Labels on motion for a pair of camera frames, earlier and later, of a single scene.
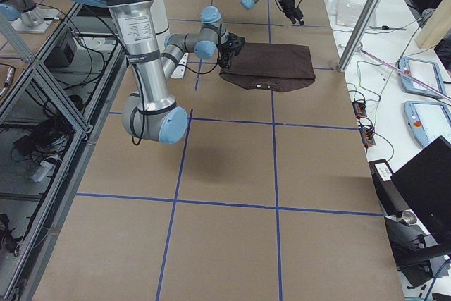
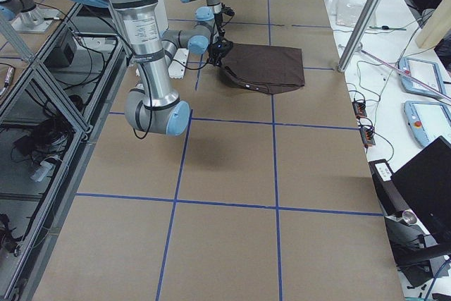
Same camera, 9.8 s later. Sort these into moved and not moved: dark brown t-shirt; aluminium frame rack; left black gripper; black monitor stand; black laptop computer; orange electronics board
Moved: dark brown t-shirt; left black gripper
Not moved: black monitor stand; aluminium frame rack; black laptop computer; orange electronics board
